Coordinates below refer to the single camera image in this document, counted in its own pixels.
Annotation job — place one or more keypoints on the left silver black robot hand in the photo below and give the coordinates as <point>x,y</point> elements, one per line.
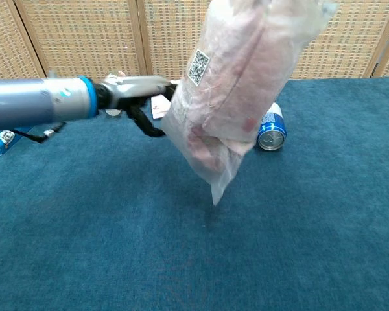
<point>129,89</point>

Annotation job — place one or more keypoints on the translucent white zip bag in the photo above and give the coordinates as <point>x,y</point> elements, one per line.
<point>240,81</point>

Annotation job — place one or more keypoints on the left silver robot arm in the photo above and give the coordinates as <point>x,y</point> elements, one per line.
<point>35,100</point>

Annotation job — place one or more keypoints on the yellow drink plastic bottle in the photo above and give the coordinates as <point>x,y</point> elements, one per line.
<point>114,74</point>

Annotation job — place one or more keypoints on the white red-printed tissue packet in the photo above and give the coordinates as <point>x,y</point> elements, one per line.
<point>160,108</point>

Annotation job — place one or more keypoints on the woven rattan folding screen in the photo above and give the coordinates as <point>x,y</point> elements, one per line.
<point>84,39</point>

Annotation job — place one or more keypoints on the blue soda can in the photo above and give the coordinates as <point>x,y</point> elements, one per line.
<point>272,133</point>

